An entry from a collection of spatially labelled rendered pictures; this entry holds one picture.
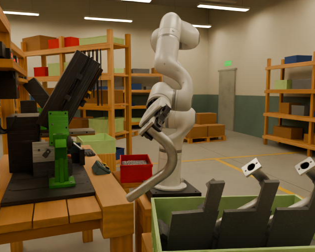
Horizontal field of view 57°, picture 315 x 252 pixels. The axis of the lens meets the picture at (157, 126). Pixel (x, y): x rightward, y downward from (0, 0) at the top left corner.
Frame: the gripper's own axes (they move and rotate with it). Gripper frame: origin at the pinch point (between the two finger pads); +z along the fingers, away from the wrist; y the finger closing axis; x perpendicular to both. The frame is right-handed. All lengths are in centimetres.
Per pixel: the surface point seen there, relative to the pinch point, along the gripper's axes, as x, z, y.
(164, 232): 26.8, 4.0, -23.5
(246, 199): 56, -25, -8
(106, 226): 22, -18, -58
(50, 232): 6, -15, -76
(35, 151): -22, -67, -91
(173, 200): 33.2, -20.1, -27.5
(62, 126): -20, -79, -74
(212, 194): 25.4, 4.5, -1.4
